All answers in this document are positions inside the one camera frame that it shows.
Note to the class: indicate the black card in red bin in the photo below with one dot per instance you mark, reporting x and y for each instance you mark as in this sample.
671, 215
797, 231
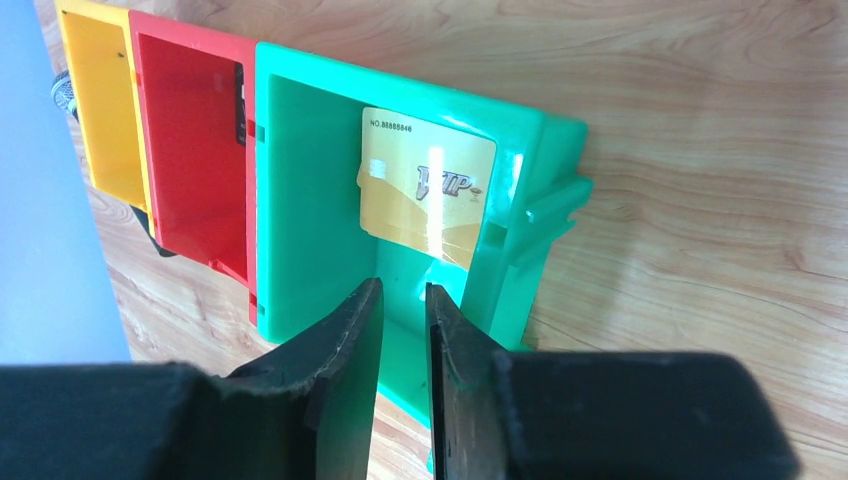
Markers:
240, 104

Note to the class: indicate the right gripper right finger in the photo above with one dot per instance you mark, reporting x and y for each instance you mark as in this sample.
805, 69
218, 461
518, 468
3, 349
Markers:
497, 414

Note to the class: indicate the yellow plastic bin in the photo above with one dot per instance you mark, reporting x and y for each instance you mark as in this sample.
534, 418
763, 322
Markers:
98, 46

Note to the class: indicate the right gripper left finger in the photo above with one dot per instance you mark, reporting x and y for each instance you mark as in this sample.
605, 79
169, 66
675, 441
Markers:
301, 411

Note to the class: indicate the red plastic bin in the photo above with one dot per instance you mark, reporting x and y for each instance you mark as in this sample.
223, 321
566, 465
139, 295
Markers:
202, 181

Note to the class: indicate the black microphone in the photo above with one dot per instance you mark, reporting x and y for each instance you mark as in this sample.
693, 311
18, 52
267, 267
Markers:
64, 98

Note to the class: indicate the green plastic bin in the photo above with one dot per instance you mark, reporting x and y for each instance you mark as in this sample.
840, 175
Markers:
311, 251

